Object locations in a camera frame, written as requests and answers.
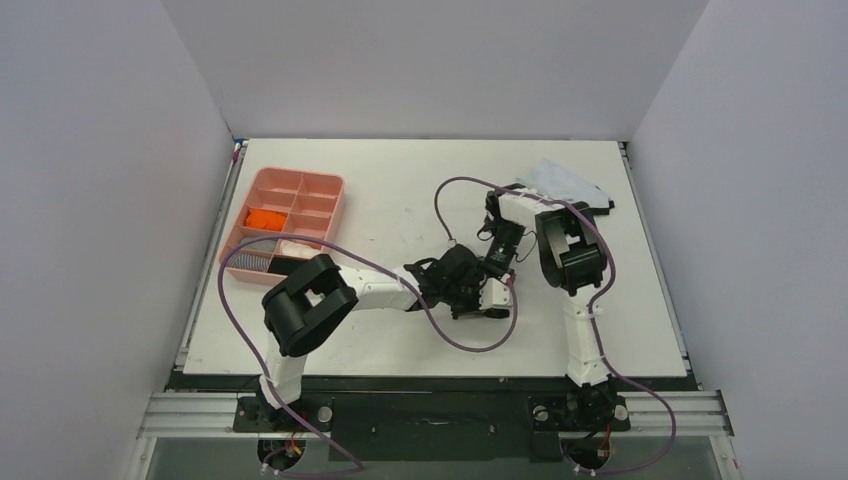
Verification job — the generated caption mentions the orange underwear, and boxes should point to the orange underwear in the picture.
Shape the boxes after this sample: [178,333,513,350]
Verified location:
[244,208,288,232]

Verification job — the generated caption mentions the black underwear beige waistband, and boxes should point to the black underwear beige waistband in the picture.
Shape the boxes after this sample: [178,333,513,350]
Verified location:
[481,307,512,319]

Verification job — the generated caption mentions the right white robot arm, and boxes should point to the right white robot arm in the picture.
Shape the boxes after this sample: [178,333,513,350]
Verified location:
[480,184,615,430]

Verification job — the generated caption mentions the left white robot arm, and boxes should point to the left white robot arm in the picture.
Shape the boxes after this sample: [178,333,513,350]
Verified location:
[258,245,513,430]

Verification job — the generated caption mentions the light blue underwear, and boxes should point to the light blue underwear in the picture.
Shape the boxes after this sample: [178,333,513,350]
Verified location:
[516,159,615,215]

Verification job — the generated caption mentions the white rolled underwear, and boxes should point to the white rolled underwear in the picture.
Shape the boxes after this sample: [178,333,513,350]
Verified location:
[275,240,321,260]

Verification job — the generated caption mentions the black rolled underwear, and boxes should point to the black rolled underwear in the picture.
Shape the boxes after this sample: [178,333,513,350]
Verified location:
[267,256,307,276]

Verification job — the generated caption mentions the grey striped rolled underwear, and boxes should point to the grey striped rolled underwear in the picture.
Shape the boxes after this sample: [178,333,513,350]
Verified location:
[226,252,272,272]

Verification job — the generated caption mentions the pink divided storage tray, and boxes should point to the pink divided storage tray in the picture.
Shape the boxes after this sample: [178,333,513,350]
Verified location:
[219,167,345,286]

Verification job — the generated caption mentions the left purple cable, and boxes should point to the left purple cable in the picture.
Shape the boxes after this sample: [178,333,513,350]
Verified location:
[217,234,519,479]

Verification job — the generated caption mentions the aluminium mounting rail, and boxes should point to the aluminium mounting rail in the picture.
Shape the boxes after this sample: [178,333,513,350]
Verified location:
[137,391,732,439]

